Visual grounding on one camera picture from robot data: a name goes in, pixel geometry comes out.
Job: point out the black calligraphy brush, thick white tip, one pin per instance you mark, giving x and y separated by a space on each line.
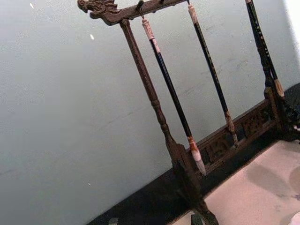
172 89

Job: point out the carved brown wooden brush rack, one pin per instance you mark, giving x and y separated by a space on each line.
138 63

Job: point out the black calligraphy brush, thin tip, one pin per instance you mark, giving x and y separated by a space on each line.
212 68

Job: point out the black table cloth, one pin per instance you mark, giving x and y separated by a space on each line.
150 197

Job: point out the pale beige felt mat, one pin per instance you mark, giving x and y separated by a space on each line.
253 187

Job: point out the white ceramic dish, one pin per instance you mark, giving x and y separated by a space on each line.
291 219

